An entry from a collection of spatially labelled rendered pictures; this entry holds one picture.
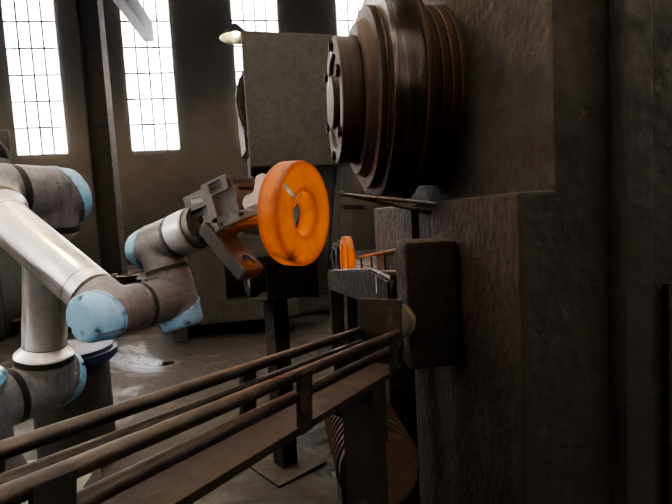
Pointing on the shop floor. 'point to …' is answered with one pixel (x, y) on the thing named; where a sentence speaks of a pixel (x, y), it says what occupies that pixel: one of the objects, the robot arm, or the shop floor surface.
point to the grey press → (292, 127)
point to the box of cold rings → (214, 283)
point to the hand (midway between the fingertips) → (295, 200)
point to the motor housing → (396, 470)
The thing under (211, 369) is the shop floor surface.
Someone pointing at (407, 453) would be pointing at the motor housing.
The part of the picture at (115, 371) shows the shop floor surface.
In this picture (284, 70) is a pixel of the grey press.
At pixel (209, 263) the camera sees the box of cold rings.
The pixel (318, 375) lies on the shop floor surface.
